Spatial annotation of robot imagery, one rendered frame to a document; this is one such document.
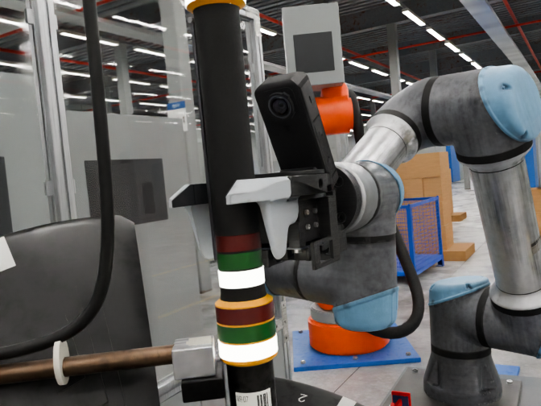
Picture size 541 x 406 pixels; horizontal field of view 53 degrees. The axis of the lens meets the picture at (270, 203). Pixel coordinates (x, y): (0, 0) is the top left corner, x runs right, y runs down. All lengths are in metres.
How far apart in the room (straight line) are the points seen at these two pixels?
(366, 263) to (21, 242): 0.35
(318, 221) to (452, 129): 0.46
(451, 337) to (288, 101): 0.76
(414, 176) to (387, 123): 7.57
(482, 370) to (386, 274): 0.58
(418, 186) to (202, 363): 8.08
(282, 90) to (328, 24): 3.99
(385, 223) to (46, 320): 0.36
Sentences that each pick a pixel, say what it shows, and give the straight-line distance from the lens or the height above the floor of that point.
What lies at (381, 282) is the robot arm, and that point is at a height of 1.36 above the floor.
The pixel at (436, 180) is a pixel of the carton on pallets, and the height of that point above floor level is 1.17.
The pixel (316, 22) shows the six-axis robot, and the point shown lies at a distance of 4.45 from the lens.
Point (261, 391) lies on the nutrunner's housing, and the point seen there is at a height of 1.34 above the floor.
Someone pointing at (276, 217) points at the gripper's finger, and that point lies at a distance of 0.39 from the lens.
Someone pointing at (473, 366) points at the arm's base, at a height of 1.09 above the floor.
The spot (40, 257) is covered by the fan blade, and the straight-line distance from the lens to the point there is 0.50.
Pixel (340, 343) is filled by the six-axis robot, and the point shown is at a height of 0.14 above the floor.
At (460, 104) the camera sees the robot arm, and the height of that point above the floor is 1.57.
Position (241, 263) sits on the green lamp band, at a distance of 0.39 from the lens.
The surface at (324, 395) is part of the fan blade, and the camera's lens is 0.69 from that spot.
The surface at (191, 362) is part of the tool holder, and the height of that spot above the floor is 1.36.
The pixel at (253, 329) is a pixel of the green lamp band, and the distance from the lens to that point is 0.39.
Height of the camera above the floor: 1.49
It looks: 3 degrees down
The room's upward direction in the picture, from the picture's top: 5 degrees counter-clockwise
